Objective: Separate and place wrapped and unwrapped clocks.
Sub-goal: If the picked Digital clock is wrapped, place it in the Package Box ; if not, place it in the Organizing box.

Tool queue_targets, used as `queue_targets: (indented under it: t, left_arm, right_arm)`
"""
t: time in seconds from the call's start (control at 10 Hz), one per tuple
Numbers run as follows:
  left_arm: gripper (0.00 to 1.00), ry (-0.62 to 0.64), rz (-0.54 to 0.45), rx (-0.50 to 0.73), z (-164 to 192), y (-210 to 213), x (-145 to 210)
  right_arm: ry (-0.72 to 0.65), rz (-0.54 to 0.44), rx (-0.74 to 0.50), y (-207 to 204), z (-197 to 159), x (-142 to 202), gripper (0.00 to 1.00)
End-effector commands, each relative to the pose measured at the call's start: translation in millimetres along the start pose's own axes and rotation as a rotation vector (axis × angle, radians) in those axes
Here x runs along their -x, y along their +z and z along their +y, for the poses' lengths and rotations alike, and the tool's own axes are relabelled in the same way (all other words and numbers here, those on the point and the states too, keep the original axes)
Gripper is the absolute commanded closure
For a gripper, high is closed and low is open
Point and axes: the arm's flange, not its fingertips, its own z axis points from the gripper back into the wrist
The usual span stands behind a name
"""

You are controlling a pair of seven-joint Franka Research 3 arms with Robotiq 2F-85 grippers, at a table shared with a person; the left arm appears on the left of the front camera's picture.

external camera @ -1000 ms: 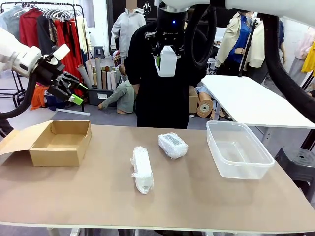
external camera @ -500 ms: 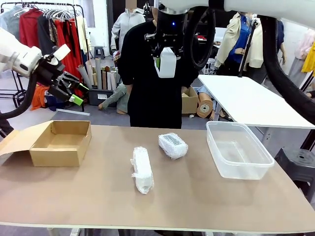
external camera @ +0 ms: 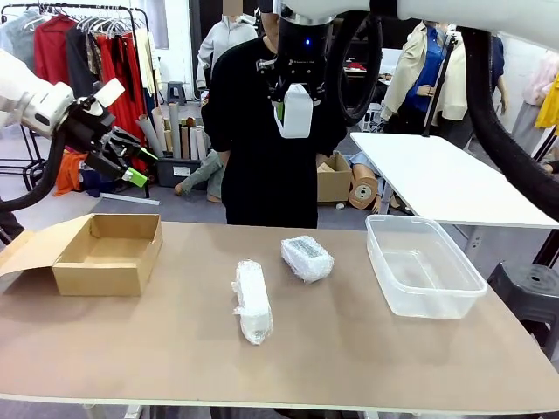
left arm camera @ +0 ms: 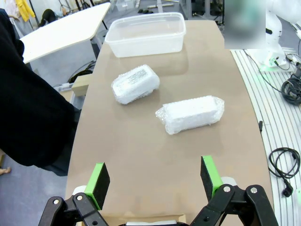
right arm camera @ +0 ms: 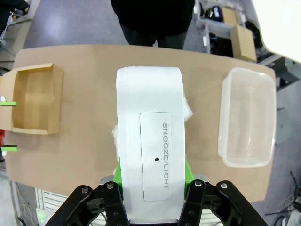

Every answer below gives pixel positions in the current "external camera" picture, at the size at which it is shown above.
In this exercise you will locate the grey cardboard tube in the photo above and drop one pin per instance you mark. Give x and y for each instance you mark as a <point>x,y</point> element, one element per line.
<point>174,131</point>

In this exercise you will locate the dark storage bin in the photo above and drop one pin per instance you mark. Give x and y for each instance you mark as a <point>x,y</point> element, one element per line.
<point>168,174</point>

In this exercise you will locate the unwrapped white clock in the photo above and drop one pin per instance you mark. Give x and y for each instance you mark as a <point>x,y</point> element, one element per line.
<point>297,113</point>

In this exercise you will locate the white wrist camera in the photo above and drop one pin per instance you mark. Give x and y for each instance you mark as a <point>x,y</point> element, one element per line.
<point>107,94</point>
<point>266,65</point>

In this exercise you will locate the thick brown paper roll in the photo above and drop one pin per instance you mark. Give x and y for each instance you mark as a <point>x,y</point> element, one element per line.
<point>364,192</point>

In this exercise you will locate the mannequin legs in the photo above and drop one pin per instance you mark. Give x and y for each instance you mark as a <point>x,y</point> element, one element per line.
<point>205,170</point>

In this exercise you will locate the black plastic stool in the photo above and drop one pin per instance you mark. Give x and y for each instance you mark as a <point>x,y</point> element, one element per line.
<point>533,288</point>

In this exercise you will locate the mannequin in navy top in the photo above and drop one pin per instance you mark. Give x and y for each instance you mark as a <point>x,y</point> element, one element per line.
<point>498,61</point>

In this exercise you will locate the black clothes rack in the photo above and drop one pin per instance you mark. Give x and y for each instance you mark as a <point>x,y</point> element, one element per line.
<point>87,6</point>

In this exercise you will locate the grey plastic stool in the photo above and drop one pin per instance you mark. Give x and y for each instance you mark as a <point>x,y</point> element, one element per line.
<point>177,89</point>

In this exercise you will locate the mannequin in cream jacket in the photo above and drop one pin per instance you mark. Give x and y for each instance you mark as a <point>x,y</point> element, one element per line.
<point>406,65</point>

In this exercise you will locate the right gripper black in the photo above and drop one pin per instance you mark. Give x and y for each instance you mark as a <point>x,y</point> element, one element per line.
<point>303,52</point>

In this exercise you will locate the open brown cardboard box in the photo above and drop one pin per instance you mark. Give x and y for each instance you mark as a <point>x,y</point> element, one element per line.
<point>100,275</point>

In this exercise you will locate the white metal bar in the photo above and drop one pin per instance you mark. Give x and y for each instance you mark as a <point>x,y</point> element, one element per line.
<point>131,198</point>

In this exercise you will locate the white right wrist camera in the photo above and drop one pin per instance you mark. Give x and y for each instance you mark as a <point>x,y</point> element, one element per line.
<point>266,65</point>

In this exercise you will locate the grey paper roll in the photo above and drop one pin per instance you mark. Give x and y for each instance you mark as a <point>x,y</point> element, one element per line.
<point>150,137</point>

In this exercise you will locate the cream hanging garment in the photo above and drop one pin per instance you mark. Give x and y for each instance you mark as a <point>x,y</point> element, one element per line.
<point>146,61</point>

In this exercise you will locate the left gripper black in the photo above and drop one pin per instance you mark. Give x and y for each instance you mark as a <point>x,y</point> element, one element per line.
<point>89,128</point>

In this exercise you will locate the bubble-wrapped clock grey face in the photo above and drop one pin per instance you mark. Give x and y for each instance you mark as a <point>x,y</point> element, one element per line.
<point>305,262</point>

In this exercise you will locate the mannequin in pink garment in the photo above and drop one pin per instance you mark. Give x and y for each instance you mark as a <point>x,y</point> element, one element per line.
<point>539,78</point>

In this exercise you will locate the orange cloth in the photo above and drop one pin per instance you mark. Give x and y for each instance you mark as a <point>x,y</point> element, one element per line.
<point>67,174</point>

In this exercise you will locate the black tripod stand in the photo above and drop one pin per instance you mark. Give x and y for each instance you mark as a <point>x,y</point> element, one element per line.
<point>436,100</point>

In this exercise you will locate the pink paper roll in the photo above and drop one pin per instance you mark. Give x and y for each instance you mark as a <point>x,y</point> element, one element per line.
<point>202,146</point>

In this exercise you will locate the clear plastic container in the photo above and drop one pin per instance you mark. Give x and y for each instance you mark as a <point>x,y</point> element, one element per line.
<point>419,270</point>

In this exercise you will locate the red hanging coat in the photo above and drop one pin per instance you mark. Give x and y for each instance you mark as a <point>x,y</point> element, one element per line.
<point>52,48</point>

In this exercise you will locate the small open cardboard box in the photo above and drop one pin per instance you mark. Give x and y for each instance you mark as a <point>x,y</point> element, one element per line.
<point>334,183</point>

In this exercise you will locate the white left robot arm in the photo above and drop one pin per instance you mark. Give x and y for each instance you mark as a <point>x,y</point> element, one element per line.
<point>26,100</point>

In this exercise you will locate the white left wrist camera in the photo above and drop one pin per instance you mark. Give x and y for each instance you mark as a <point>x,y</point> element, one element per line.
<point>107,94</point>

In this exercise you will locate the grey-blue hanging garment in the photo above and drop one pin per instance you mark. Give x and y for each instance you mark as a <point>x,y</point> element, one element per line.
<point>19,39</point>

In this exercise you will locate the person in black sweater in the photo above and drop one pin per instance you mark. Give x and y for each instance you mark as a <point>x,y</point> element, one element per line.
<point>262,174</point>

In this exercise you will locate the white folding table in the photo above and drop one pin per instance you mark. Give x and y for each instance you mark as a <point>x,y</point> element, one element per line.
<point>436,183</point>

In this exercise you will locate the dark hanging garment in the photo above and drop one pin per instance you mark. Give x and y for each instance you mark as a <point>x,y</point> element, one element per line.
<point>78,61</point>

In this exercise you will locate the yellow garment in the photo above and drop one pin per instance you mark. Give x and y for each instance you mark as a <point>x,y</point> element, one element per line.
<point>551,105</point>

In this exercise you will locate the white paper roll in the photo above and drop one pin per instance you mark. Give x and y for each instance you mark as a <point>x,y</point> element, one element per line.
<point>194,144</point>

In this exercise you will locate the long bubble-wrapped clock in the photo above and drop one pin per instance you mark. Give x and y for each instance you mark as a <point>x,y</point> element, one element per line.
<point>253,305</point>

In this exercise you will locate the red hanging dress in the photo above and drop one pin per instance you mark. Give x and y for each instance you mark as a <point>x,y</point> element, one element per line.
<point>131,87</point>

